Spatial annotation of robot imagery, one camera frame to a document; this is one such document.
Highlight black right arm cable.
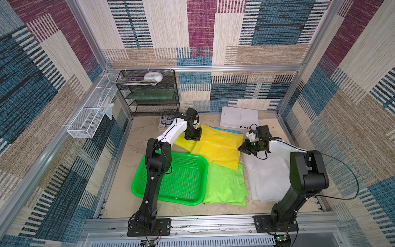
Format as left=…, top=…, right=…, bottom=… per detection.
left=305, top=151, right=360, bottom=201

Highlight white wire wall basket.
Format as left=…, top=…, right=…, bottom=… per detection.
left=67, top=74, right=117, bottom=139

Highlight black wire mesh shelf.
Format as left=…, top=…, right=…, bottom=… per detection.
left=115, top=70, right=180, bottom=117

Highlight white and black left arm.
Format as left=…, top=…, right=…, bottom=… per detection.
left=128, top=108, right=202, bottom=235

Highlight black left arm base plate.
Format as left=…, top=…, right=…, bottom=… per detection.
left=127, top=218, right=171, bottom=237

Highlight beige paper booklet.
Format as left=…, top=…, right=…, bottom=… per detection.
left=259, top=118, right=282, bottom=137

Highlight white flat box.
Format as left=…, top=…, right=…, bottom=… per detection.
left=220, top=107, right=259, bottom=129

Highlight lime green folded raincoat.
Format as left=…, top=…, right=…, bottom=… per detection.
left=203, top=163, right=249, bottom=206

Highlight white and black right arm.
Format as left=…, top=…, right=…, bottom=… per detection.
left=238, top=126, right=329, bottom=234

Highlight magazines on shelf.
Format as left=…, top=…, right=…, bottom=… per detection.
left=112, top=76, right=157, bottom=85

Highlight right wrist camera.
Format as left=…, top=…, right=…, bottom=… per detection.
left=246, top=129, right=258, bottom=143

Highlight small yellow raincoat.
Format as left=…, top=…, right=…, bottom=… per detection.
left=174, top=136, right=197, bottom=152

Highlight white round object on shelf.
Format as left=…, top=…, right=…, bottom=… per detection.
left=144, top=72, right=163, bottom=83

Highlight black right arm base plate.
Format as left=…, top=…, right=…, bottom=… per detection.
left=253, top=215, right=299, bottom=234

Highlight large yellow raincoat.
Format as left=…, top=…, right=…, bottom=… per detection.
left=190, top=125, right=243, bottom=170

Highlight green perforated plastic basket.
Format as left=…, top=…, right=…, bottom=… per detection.
left=131, top=150, right=209, bottom=206

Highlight blue raincoat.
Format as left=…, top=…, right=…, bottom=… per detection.
left=212, top=127, right=241, bottom=134

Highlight white folded raincoat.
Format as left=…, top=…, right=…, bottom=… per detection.
left=241, top=151, right=291, bottom=203

